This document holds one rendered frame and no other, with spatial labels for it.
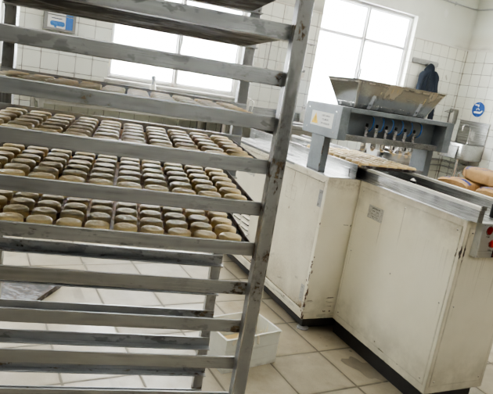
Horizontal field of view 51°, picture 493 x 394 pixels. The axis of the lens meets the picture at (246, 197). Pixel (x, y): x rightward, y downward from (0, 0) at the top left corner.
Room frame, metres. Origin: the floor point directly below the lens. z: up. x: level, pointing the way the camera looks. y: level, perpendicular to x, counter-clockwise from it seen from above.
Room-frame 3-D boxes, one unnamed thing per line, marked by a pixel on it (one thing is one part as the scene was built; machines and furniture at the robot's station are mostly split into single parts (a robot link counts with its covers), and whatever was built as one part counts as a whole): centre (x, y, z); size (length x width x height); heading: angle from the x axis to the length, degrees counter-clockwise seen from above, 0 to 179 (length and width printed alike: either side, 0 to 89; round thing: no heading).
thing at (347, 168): (3.13, -0.23, 0.88); 1.28 x 0.01 x 0.07; 26
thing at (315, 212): (3.22, -0.42, 0.42); 1.28 x 0.72 x 0.84; 26
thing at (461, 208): (2.84, -0.45, 0.87); 2.01 x 0.03 x 0.07; 26
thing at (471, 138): (6.80, -2.68, 0.93); 0.99 x 0.38 x 1.09; 29
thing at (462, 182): (6.13, -2.59, 0.47); 0.72 x 0.42 x 0.17; 120
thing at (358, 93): (2.80, -0.63, 1.25); 0.56 x 0.29 x 0.14; 116
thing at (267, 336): (2.18, -0.07, 0.08); 0.30 x 0.22 x 0.16; 127
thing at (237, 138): (1.39, 0.35, 1.05); 0.64 x 0.03 x 0.03; 104
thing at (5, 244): (1.39, 0.35, 0.69); 0.64 x 0.03 x 0.03; 104
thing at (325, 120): (2.80, -0.63, 1.01); 0.72 x 0.33 x 0.34; 116
